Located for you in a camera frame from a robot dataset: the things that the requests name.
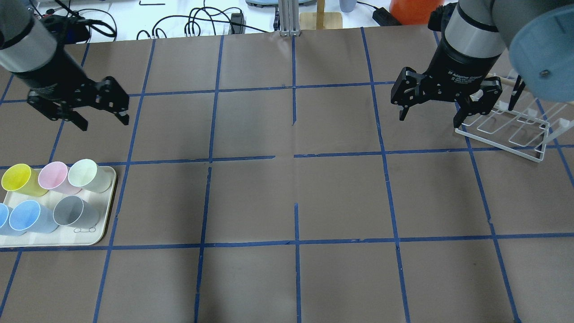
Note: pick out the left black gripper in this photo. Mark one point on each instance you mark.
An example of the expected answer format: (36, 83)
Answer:
(53, 83)

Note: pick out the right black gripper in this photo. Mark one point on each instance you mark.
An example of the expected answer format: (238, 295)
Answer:
(462, 68)

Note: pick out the light blue plastic cup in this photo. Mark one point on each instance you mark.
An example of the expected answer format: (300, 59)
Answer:
(5, 228)

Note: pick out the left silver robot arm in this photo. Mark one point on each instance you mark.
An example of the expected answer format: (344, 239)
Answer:
(26, 43)

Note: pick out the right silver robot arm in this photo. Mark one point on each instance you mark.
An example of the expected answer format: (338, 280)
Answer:
(538, 35)

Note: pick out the pale green plastic cup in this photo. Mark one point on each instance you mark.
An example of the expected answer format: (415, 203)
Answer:
(88, 175)

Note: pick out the pink plastic cup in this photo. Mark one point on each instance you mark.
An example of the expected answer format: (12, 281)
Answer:
(54, 177)

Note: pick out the grey plastic cup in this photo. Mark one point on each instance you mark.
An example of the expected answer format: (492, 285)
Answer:
(73, 211)

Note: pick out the yellow plastic cup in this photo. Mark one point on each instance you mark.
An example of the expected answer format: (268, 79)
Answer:
(23, 179)

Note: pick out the blue cup on side table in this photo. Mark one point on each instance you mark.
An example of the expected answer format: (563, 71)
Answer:
(347, 6)

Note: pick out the orange bucket with lid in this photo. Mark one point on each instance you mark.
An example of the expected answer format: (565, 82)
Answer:
(413, 12)

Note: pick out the white plastic tray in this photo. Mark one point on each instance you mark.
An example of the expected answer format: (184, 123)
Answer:
(63, 236)

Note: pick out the wooden mug tree stand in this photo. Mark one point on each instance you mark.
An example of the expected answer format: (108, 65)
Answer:
(321, 19)

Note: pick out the white wire cup rack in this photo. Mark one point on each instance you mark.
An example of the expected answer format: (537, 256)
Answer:
(528, 130)

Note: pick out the aluminium frame post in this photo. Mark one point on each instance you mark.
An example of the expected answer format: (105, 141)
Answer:
(289, 23)

